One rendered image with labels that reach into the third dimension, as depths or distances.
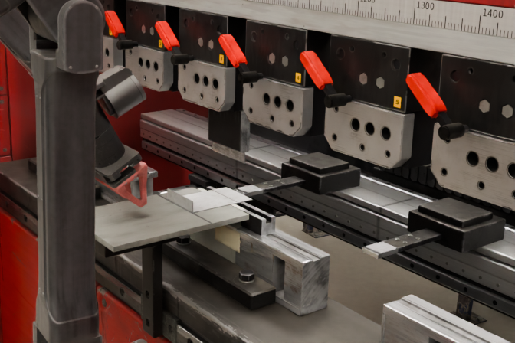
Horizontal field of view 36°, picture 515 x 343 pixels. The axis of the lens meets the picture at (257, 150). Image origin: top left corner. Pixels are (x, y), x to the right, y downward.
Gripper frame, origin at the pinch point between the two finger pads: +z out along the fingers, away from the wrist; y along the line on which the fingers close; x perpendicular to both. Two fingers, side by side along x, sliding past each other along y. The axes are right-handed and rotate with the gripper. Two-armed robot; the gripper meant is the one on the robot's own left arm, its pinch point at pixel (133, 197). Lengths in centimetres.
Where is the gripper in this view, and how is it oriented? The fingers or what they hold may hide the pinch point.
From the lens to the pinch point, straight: 138.2
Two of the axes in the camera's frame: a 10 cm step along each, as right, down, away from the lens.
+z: 3.6, 7.7, 5.3
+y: -6.1, -2.4, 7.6
